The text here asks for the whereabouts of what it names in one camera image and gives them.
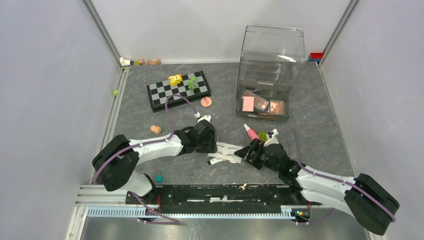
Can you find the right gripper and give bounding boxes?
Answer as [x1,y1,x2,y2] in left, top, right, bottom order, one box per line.
[234,138,281,174]

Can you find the white eyebrow stencil card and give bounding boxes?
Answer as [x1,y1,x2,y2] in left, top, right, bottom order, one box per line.
[207,142,243,164]

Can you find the pink bottle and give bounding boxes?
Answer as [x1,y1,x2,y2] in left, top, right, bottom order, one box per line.
[243,124,261,141]

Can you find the peach powder puff brush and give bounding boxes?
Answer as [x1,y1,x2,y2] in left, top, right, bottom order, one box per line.
[200,96,213,108]

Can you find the pink sponge pad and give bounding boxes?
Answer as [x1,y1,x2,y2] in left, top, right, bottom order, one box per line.
[242,96,255,112]

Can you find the beige makeup sponge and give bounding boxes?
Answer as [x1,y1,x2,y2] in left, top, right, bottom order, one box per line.
[150,125,162,135]

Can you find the brown eyeshadow palette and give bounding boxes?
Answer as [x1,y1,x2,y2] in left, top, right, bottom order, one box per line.
[241,90,269,112]

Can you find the small clear eyeshadow palette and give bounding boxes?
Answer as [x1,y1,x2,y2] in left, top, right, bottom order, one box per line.
[269,100,285,115]

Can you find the clear acrylic makeup organizer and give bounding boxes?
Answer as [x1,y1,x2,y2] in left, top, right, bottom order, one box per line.
[235,24,306,122]

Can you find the white cream tube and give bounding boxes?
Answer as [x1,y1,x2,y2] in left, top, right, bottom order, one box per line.
[207,158,225,165]

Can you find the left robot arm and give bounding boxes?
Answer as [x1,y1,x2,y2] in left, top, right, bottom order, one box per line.
[92,119,218,204]

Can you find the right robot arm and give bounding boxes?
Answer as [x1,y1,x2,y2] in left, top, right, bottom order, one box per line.
[234,139,400,236]

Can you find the green lego brick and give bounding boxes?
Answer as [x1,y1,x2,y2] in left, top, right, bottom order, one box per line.
[257,131,268,143]

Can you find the white chess pawn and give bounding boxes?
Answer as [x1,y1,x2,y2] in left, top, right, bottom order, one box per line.
[240,183,247,191]

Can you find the black white chessboard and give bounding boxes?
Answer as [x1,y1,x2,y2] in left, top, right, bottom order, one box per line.
[146,70,212,113]

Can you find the teal cube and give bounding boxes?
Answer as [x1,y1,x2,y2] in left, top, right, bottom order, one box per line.
[155,174,164,183]

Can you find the green toy block on chessboard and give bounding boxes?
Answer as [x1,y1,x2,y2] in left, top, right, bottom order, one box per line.
[188,76,199,91]

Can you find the yellow toy block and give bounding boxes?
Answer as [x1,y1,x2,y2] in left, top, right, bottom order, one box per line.
[167,74,183,86]

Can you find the wooden blocks in corner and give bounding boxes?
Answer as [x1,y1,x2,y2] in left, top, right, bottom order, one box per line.
[119,57,161,68]

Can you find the red blue bricks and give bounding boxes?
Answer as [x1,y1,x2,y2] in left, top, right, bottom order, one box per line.
[308,52,324,63]

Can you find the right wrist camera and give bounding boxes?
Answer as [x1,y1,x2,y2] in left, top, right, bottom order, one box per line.
[264,128,279,147]

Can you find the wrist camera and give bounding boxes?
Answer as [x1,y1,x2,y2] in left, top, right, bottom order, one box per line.
[264,128,279,147]
[194,112,212,123]

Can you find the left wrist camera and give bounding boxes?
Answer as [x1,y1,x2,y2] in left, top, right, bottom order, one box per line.
[194,112,212,123]

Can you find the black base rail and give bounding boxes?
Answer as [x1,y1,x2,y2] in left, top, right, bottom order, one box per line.
[141,184,317,214]

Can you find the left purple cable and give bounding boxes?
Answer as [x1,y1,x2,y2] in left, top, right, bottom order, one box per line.
[92,94,202,226]

